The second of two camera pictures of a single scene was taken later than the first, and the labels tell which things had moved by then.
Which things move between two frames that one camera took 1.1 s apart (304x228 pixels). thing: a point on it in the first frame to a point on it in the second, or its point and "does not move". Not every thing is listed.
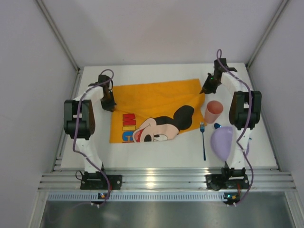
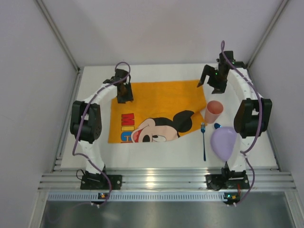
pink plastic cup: x=213 y=109 does not move
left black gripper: x=108 y=101 to x=125 y=97
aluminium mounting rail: x=67 y=178 does not move
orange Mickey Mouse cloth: x=156 y=111 does not move
